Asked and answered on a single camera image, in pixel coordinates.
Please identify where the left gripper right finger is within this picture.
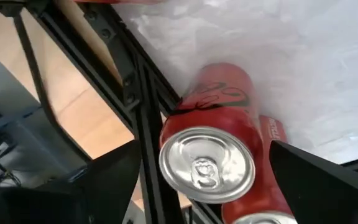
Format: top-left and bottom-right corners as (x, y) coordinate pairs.
(268, 139), (358, 224)

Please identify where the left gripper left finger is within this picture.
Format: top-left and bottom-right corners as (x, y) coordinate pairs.
(0, 139), (142, 224)

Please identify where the red soda can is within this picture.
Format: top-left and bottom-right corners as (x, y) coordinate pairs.
(221, 114), (300, 224)

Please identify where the red can with black script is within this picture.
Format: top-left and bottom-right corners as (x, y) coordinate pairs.
(158, 62), (265, 205)

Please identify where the white table cover sheet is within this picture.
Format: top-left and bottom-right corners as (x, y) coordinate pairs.
(112, 0), (358, 166)

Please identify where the thin black hanging cable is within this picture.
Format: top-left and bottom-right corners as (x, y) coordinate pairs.
(12, 13), (93, 161)

